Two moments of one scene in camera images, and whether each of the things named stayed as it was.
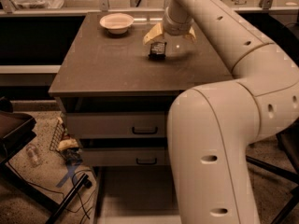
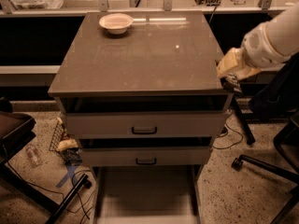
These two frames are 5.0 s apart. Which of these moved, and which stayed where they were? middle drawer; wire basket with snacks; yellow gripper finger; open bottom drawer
Moved: yellow gripper finger
Stayed: wire basket with snacks; middle drawer; open bottom drawer
